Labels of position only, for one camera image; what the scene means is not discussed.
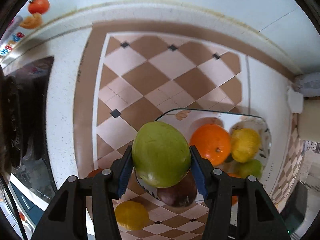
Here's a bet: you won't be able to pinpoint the orange fruit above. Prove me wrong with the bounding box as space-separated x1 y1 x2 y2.
227 172 243 206
87 168 103 178
189 124 231 166

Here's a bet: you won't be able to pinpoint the small green apple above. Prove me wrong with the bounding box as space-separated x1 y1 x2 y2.
234 159 263 179

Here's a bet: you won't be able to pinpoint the large yellow lemon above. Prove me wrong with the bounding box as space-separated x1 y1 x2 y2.
114 200 149 230

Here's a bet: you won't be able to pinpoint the small yellow lemon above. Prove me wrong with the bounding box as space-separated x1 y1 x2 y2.
231 128 261 163

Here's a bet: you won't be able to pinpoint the dark red apple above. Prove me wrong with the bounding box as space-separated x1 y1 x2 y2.
157 170 197 207

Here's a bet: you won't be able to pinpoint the large green apple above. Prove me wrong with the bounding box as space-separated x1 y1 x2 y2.
132 121 191 188

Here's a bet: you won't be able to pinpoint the blue cabinet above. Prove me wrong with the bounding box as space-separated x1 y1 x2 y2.
9 183 44 229

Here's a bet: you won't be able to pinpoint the black gas stove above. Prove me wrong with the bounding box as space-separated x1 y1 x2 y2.
1 56 57 203

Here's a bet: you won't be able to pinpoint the beige utensil holder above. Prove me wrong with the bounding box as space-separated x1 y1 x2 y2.
298 100 320 142

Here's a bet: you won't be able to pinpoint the floral ceramic plate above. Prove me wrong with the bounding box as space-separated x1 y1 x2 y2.
135 108 271 200

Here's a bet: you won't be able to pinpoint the crumpled white tissue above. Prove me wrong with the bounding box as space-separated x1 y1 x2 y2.
287 86 304 114

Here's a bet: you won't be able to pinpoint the silver spray can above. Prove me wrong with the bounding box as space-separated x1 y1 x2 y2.
294 72 320 97

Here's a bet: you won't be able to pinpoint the checkered brown table mat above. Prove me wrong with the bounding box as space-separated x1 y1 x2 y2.
72 19 303 240

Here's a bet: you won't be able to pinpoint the colourful wall stickers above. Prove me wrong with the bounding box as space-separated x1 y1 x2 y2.
1 0 50 59

